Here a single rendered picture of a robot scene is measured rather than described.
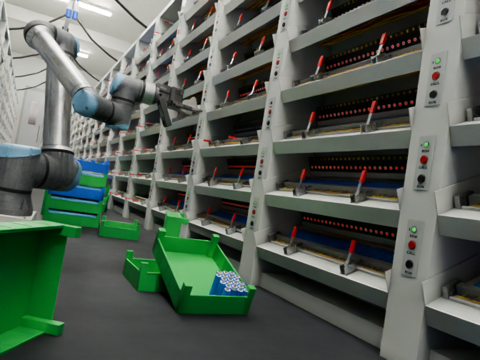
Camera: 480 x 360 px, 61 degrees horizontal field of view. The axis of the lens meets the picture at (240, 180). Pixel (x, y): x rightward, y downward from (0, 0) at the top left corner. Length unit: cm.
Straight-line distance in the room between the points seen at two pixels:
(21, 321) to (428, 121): 93
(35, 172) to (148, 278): 79
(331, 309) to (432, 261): 37
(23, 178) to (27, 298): 95
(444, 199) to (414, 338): 30
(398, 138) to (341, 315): 49
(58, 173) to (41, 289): 104
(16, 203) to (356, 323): 129
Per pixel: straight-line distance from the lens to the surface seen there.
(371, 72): 120
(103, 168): 252
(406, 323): 100
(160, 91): 175
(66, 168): 189
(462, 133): 96
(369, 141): 113
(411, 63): 111
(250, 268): 151
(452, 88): 100
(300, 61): 161
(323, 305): 125
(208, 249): 133
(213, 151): 197
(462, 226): 93
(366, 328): 113
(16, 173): 178
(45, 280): 87
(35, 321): 88
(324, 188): 131
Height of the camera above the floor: 30
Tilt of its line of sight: 3 degrees up
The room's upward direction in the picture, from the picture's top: 9 degrees clockwise
